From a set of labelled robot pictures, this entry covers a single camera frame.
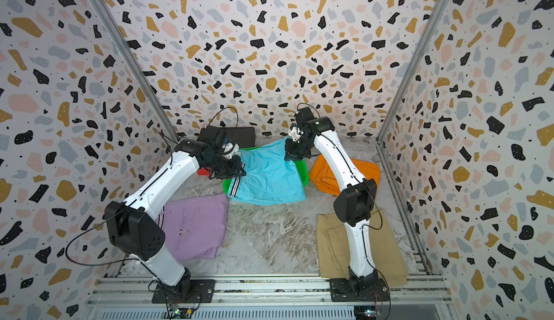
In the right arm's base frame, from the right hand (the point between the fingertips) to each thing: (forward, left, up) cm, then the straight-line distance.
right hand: (285, 157), depth 85 cm
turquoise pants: (-7, +6, -4) cm, 10 cm away
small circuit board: (-49, +35, -22) cm, 64 cm away
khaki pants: (-30, -19, -21) cm, 42 cm away
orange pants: (+3, -16, -17) cm, 24 cm away
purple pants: (-21, +36, -20) cm, 46 cm away
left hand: (-7, +14, -1) cm, 16 cm away
